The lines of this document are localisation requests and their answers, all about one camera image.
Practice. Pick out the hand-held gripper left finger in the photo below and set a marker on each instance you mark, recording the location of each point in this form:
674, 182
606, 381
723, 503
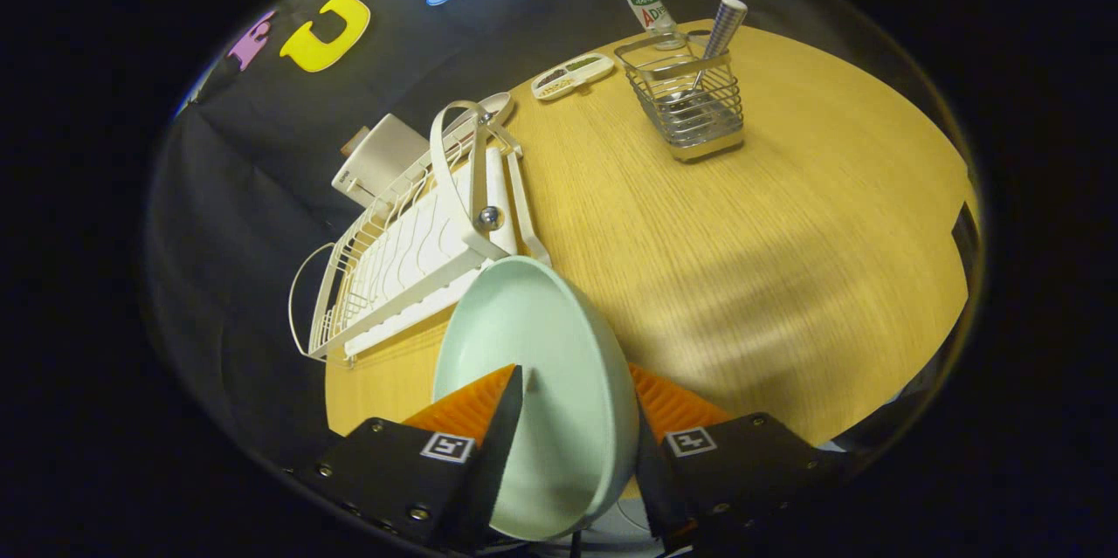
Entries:
498, 453

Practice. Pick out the white divided snack tray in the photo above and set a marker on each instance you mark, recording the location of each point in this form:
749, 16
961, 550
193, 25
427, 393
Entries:
572, 72

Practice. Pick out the beige plate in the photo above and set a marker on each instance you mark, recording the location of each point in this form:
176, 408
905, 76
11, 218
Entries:
502, 99

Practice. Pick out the white toaster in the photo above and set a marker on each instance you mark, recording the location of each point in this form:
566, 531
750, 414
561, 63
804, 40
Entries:
384, 156

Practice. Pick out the toast slice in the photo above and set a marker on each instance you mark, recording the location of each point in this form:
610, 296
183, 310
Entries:
355, 141

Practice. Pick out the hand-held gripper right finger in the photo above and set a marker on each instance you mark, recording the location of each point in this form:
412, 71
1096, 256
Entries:
651, 497

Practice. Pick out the white bottle with green label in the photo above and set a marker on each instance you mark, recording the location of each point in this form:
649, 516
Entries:
648, 10

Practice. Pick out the pale green plate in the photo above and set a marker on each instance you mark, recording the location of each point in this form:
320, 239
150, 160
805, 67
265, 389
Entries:
559, 348

